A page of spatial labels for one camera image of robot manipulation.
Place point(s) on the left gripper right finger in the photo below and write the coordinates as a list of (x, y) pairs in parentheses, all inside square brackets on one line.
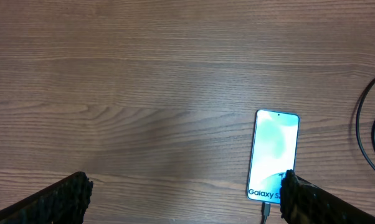
[(302, 202)]

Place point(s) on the Samsung Galaxy smartphone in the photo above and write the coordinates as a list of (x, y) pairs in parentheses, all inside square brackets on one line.
[(274, 149)]

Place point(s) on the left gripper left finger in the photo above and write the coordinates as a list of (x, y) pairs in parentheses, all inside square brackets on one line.
[(64, 202)]

